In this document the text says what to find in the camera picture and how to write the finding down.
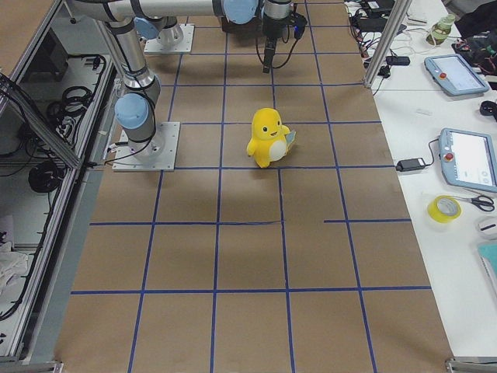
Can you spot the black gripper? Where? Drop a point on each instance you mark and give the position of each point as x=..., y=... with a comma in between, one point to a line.
x=272, y=26

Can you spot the black scissors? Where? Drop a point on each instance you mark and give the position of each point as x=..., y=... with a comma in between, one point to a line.
x=481, y=202

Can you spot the yellow tape roll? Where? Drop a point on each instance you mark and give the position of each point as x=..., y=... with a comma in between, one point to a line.
x=444, y=209

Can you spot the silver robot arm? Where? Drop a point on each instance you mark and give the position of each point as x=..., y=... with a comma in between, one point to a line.
x=132, y=29
x=150, y=29

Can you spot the yellow plush dinosaur toy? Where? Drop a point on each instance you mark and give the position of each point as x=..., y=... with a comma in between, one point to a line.
x=270, y=139

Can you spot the green drink bottle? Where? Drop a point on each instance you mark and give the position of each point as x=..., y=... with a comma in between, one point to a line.
x=440, y=31

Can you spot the aluminium frame post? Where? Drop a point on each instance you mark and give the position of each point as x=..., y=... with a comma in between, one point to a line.
x=390, y=31

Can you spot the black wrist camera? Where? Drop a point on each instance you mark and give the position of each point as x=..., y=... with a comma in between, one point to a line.
x=297, y=23

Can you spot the black power adapter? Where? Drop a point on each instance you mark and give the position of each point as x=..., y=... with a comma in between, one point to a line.
x=408, y=165

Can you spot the blue teach pendant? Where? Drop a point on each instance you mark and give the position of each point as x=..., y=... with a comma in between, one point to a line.
x=454, y=75
x=467, y=159

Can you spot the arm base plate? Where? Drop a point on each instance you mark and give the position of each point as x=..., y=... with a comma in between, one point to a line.
x=160, y=153
x=177, y=39

